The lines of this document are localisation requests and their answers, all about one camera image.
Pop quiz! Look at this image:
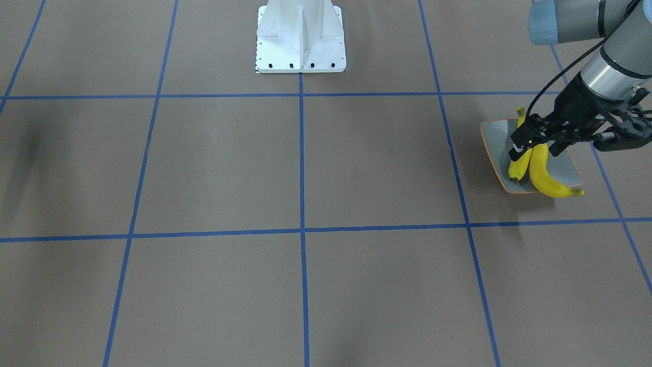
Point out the yellow banana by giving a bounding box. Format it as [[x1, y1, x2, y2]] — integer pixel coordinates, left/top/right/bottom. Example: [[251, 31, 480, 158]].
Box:
[[508, 107, 532, 182], [528, 144, 585, 198]]

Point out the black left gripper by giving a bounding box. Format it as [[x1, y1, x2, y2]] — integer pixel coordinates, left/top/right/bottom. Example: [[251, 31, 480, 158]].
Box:
[[509, 75, 651, 156]]

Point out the square blue ceramic plate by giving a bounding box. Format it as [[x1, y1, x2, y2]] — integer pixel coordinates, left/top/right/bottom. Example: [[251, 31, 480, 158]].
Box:
[[480, 118, 584, 194]]

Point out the white camera mast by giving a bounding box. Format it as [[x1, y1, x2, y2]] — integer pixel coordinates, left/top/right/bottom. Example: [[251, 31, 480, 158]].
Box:
[[255, 1, 347, 74]]

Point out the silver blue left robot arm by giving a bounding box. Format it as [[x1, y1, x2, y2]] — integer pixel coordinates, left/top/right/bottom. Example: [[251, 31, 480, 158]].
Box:
[[508, 1, 651, 161]]

